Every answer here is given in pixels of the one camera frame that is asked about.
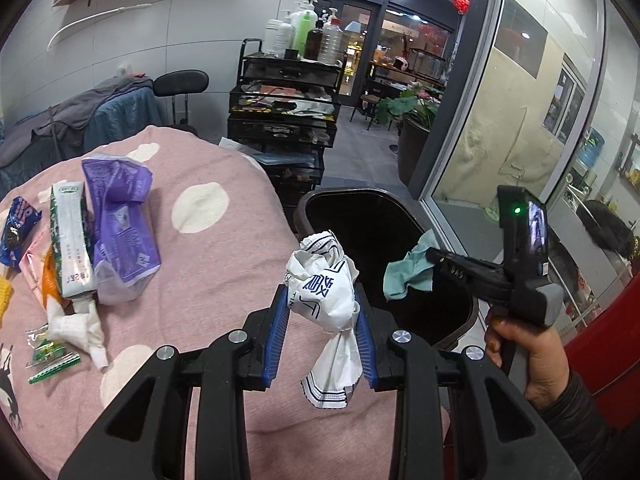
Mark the teal cloth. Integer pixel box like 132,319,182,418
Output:
382,230,438,303

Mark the white curved pipe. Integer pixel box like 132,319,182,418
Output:
47,2,152,52

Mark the pink polka-dot blanket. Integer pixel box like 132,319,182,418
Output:
0,124,451,480

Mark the white pump bottle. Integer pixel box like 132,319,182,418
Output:
277,9,297,52

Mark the green pump bottle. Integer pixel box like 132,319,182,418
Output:
292,0,318,56

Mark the grey door frame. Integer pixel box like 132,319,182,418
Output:
407,0,511,201

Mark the white paper bag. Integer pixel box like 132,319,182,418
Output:
285,230,363,411

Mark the green candy wrapper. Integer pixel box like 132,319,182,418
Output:
26,327,66,366
28,352,82,386

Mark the green leafy plant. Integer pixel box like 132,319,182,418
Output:
377,82,441,128

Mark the black salon chair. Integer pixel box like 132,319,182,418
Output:
152,70,211,128

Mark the person's right forearm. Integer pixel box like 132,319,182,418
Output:
542,370,640,480

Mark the pink printed snack packet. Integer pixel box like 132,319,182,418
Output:
20,232,53,291

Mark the black mesh trolley cart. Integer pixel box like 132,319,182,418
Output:
227,37,343,211

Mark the red panel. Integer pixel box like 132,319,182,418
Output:
562,220,640,411

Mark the massage bed with blue cover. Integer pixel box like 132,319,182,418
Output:
0,77,166,196

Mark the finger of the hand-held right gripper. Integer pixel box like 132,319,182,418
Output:
425,246,513,293

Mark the grey blanket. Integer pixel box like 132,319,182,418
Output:
0,76,156,168

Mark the black trash bin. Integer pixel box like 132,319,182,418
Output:
295,187,481,351

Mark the blue cookie packet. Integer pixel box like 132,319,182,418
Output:
0,196,42,268

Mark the orange snack packet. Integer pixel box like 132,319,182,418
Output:
41,250,66,311

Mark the blue water jug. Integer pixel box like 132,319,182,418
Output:
575,130,606,168

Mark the green white tissue pack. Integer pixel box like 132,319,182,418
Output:
49,181,98,298

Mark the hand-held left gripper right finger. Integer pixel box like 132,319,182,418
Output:
352,305,583,480

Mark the person's right hand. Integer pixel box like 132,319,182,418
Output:
484,307,571,411

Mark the purple plastic package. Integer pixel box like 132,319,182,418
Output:
81,156,163,306

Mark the dark brown bottle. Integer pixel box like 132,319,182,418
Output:
305,22,326,61

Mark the clear plastic bottle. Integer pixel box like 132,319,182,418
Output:
322,16,345,65

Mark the white jar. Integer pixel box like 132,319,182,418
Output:
265,19,286,57

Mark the white tissue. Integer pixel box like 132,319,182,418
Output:
47,295,108,371

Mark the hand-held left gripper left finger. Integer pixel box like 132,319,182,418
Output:
59,284,293,480

